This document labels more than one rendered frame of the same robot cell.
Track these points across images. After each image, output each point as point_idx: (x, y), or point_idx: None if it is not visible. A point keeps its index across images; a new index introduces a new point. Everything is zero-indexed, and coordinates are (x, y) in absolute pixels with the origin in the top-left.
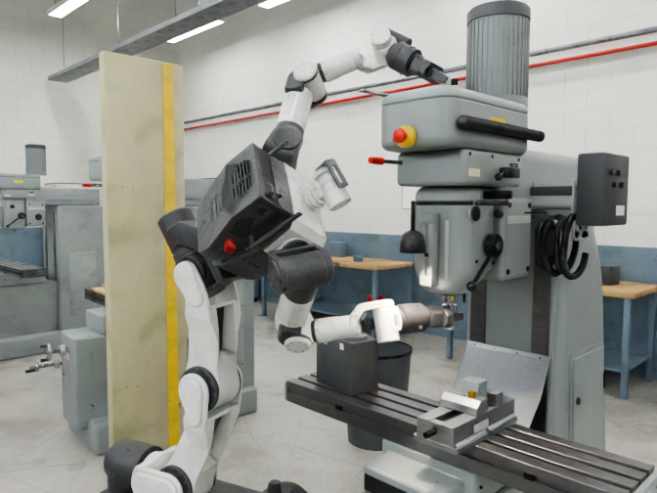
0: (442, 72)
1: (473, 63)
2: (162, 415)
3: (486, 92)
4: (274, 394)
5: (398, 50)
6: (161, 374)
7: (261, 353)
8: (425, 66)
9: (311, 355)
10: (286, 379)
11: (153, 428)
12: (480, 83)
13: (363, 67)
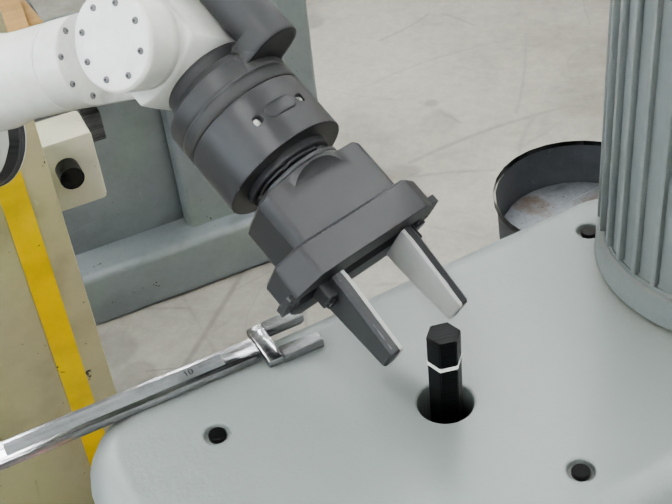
0: (412, 245)
1: (618, 112)
2: (52, 398)
3: (656, 278)
4: (387, 174)
5: (197, 133)
6: (28, 331)
7: (394, 7)
8: (289, 292)
9: (509, 19)
10: (429, 113)
11: (36, 424)
12: (635, 229)
13: (110, 103)
